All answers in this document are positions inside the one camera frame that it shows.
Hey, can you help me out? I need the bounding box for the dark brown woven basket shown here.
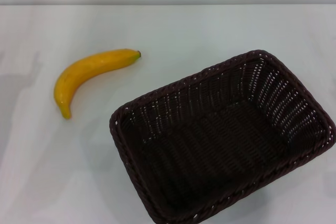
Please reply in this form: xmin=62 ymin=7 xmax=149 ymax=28
xmin=109 ymin=49 xmax=336 ymax=224

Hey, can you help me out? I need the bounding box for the yellow banana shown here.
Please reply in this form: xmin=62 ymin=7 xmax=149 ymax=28
xmin=54 ymin=48 xmax=142 ymax=120

